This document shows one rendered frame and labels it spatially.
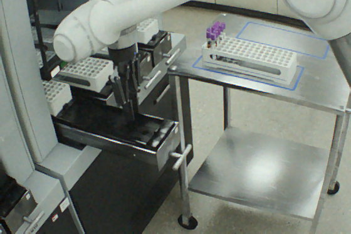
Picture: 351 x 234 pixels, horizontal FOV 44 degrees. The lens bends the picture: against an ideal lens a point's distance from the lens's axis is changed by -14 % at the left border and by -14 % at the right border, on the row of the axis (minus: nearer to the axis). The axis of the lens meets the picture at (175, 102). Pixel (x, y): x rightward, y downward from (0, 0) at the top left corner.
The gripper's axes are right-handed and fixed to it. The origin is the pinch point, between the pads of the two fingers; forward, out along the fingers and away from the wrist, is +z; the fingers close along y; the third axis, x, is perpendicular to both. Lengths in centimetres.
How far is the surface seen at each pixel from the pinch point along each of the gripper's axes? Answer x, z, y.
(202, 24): -68, 85, -201
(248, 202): 28, 56, -24
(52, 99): -23.2, -2.3, 7.8
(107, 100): -11.5, 3.9, -4.7
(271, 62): 32.1, -3.8, -28.8
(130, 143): 5.1, 3.5, 10.3
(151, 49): -12.6, 3.9, -35.3
